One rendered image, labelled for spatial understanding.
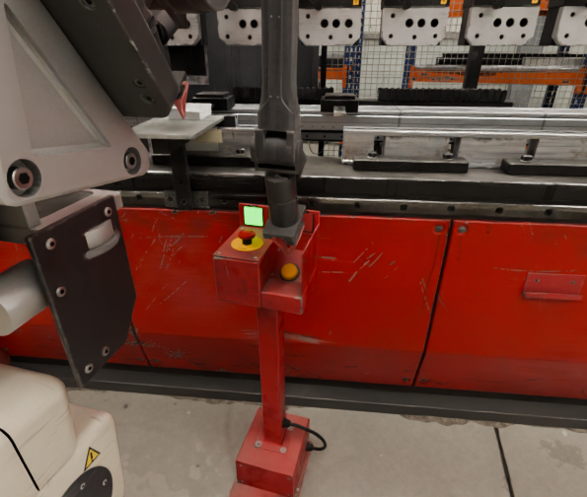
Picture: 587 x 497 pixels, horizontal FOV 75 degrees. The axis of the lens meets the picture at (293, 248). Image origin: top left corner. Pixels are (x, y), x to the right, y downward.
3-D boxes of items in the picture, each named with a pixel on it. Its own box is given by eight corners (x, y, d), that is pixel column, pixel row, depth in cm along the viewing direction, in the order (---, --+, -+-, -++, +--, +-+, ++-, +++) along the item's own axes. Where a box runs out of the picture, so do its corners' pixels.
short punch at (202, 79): (172, 84, 106) (167, 45, 102) (175, 84, 108) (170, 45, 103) (207, 85, 105) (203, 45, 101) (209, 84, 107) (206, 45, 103)
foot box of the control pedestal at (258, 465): (226, 501, 112) (223, 476, 107) (256, 428, 133) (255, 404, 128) (292, 522, 107) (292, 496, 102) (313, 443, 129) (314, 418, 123)
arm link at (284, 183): (258, 176, 68) (290, 177, 67) (269, 156, 73) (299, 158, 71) (263, 207, 72) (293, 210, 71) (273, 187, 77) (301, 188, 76)
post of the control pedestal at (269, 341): (263, 442, 116) (255, 293, 91) (268, 427, 120) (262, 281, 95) (280, 447, 114) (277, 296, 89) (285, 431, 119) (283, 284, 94)
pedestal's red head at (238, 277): (217, 301, 88) (208, 229, 79) (243, 266, 101) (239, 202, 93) (302, 316, 83) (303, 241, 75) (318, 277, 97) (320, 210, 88)
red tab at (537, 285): (524, 297, 108) (531, 276, 105) (521, 293, 110) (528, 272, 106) (580, 300, 107) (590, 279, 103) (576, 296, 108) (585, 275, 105)
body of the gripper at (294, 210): (307, 212, 81) (305, 181, 76) (294, 244, 74) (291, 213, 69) (277, 209, 82) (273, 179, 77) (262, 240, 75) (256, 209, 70)
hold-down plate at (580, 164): (506, 175, 101) (509, 163, 100) (499, 169, 106) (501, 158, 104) (629, 177, 98) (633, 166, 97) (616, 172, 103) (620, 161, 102)
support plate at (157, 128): (115, 138, 87) (114, 133, 86) (162, 118, 110) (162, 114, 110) (193, 139, 85) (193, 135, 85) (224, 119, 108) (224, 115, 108)
